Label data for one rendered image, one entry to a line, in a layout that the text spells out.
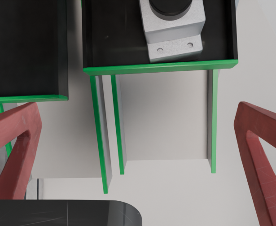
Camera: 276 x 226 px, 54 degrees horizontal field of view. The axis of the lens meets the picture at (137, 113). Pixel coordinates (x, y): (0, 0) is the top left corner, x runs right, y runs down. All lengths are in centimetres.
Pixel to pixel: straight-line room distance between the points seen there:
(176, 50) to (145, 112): 19
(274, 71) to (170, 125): 36
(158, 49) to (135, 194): 37
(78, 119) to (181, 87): 15
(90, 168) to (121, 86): 13
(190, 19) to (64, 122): 26
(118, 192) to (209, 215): 17
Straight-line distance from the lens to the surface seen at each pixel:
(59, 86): 24
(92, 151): 41
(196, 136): 41
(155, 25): 20
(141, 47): 26
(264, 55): 72
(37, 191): 58
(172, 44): 23
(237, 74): 67
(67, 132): 41
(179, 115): 40
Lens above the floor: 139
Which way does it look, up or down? 62 degrees down
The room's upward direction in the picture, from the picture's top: 13 degrees counter-clockwise
